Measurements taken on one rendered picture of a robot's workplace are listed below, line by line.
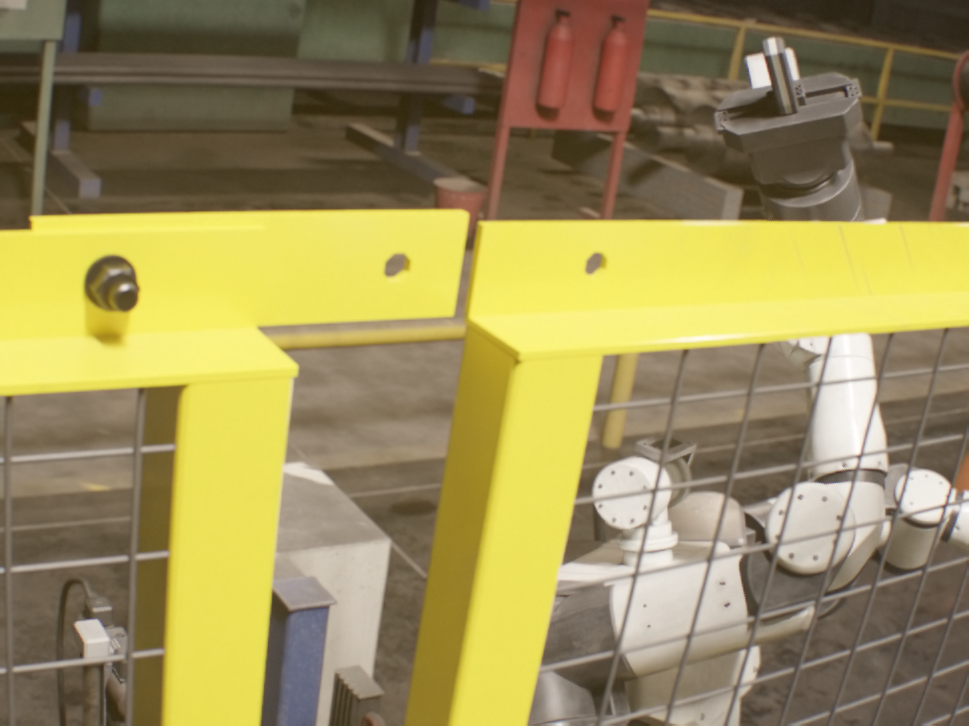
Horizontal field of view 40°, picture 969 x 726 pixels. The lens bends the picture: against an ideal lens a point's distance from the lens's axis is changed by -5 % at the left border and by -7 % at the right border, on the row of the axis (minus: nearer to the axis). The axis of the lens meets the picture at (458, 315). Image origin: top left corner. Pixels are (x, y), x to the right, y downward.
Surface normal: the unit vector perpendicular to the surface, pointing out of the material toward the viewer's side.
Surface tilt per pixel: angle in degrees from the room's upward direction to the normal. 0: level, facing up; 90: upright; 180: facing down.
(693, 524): 14
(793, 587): 58
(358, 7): 90
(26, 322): 90
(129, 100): 90
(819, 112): 40
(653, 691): 66
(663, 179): 90
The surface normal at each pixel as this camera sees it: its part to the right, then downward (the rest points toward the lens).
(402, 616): 0.15, -0.94
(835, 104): -0.34, -0.64
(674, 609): -0.38, -0.33
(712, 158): -0.85, 0.04
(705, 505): -0.08, -0.91
